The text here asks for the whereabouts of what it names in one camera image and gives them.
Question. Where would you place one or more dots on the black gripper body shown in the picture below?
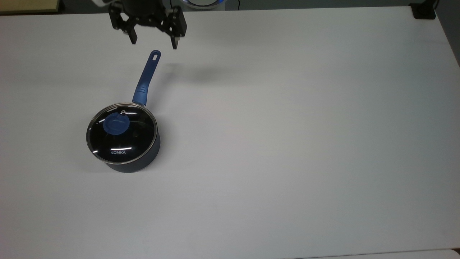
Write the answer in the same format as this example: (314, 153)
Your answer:
(145, 10)

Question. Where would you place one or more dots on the black camera pole with clamp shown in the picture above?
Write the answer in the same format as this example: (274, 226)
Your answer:
(424, 12)

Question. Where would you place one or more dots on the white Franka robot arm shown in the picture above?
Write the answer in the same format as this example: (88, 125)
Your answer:
(203, 4)

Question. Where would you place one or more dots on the tan wooden board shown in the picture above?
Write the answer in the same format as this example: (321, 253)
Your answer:
(28, 5)

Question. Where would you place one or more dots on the white side table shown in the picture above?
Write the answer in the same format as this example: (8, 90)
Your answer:
(413, 256)

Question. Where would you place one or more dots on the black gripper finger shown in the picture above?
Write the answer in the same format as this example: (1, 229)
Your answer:
(116, 18)
(179, 27)

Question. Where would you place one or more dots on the glass lid with blue knob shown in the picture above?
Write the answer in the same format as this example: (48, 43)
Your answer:
(116, 124)

